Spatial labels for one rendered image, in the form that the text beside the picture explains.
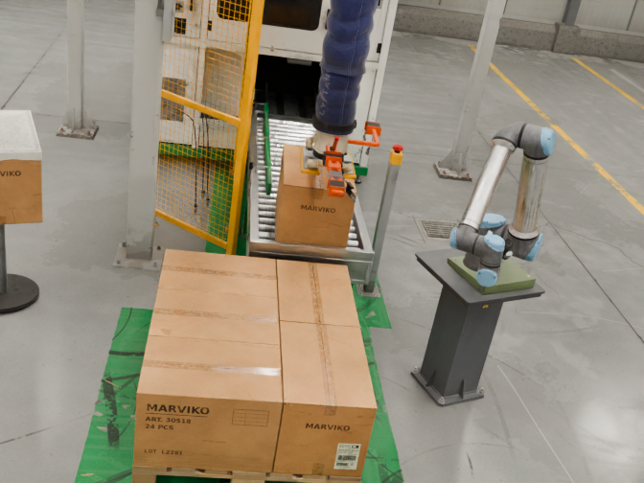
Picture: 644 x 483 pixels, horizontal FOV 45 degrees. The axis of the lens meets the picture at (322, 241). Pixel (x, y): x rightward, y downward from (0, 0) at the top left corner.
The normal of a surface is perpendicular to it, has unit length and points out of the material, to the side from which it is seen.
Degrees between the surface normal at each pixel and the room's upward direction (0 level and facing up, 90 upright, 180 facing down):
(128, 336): 0
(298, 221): 90
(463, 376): 90
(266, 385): 0
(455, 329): 90
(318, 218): 90
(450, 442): 0
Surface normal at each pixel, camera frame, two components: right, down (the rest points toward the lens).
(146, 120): 0.07, 0.48
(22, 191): 0.39, 0.48
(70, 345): 0.15, -0.88
